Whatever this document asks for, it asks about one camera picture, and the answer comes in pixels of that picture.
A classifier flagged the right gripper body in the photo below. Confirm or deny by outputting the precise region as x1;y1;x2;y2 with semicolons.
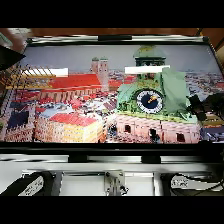
188;94;210;122

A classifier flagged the green T-shirt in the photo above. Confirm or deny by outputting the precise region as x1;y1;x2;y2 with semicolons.
160;65;194;118

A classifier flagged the black cable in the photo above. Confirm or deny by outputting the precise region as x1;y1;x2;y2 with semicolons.
169;174;224;196

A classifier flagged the silver frame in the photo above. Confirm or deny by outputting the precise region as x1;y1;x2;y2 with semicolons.
0;153;224;197

